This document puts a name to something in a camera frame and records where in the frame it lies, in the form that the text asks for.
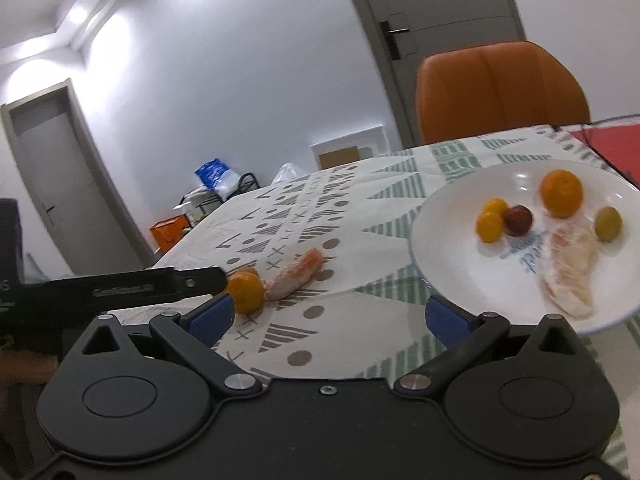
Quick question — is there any narrow grey door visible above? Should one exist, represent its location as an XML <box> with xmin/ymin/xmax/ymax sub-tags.
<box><xmin>0</xmin><ymin>78</ymin><xmax>156</xmax><ymax>278</ymax></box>

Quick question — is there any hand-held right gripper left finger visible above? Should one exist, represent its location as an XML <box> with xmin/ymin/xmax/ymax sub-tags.
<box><xmin>79</xmin><ymin>293</ymin><xmax>265</xmax><ymax>403</ymax></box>

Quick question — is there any brown cardboard sheet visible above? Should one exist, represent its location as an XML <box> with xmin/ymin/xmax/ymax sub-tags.
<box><xmin>319</xmin><ymin>146</ymin><xmax>362</xmax><ymax>170</ymax></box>

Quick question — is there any dark red plum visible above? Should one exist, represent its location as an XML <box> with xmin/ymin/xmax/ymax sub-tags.
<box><xmin>502</xmin><ymin>205</ymin><xmax>534</xmax><ymax>237</ymax></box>

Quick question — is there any black metal rack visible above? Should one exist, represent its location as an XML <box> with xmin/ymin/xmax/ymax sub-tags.
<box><xmin>175</xmin><ymin>172</ymin><xmax>261</xmax><ymax>221</ymax></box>

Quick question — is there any red orange paw print mat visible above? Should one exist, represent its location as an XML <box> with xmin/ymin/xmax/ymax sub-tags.
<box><xmin>570</xmin><ymin>122</ymin><xmax>640</xmax><ymax>186</ymax></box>

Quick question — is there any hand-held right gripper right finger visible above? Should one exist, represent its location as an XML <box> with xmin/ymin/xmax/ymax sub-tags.
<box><xmin>393</xmin><ymin>294</ymin><xmax>581</xmax><ymax>403</ymax></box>

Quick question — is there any medium orange mandarin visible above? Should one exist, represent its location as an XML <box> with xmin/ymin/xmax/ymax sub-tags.
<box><xmin>226</xmin><ymin>272</ymin><xmax>265</xmax><ymax>315</ymax></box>

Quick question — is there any orange leather chair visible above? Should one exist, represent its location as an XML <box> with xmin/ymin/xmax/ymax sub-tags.
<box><xmin>416</xmin><ymin>41</ymin><xmax>592</xmax><ymax>146</ymax></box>

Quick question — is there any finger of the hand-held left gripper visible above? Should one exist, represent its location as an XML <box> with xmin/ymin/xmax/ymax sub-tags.
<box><xmin>170</xmin><ymin>266</ymin><xmax>227</xmax><ymax>301</ymax></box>

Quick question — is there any large peeled pomelo segment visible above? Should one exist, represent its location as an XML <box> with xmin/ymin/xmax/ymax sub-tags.
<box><xmin>539</xmin><ymin>223</ymin><xmax>599</xmax><ymax>318</ymax></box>

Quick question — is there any white plate with blue rim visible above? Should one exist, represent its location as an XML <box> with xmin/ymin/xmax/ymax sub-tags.
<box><xmin>410</xmin><ymin>160</ymin><xmax>640</xmax><ymax>337</ymax></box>

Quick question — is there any black door lock handle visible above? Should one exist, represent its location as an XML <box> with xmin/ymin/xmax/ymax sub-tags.
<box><xmin>380</xmin><ymin>12</ymin><xmax>421</xmax><ymax>59</ymax></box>

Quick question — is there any clear plastic bag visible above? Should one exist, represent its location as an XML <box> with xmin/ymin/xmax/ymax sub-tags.
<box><xmin>270</xmin><ymin>161</ymin><xmax>301</xmax><ymax>184</ymax></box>

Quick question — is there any person's left hand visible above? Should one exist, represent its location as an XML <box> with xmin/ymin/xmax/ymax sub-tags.
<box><xmin>0</xmin><ymin>350</ymin><xmax>58</xmax><ymax>386</ymax></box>

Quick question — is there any patterned white green tablecloth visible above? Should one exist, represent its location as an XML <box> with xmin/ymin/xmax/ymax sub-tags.
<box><xmin>107</xmin><ymin>125</ymin><xmax>640</xmax><ymax>480</ymax></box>

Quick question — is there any white plastic bag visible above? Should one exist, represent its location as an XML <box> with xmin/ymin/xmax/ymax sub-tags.
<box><xmin>175</xmin><ymin>187</ymin><xmax>221</xmax><ymax>211</ymax></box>

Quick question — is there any black cable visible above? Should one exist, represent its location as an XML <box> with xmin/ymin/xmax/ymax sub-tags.
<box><xmin>552</xmin><ymin>115</ymin><xmax>640</xmax><ymax>186</ymax></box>

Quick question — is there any blue plastic bag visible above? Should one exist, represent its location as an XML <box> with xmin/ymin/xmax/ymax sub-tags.
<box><xmin>195</xmin><ymin>159</ymin><xmax>242</xmax><ymax>200</ymax></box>

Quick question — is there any green yellow round fruit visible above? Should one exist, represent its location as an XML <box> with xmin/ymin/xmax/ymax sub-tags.
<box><xmin>595</xmin><ymin>206</ymin><xmax>623</xmax><ymax>242</ymax></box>

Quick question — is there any large orange mandarin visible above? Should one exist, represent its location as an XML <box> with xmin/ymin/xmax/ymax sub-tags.
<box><xmin>539</xmin><ymin>170</ymin><xmax>584</xmax><ymax>218</ymax></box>

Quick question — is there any orange box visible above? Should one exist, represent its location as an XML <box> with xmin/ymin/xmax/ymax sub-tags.
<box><xmin>149</xmin><ymin>216</ymin><xmax>188</xmax><ymax>256</ymax></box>

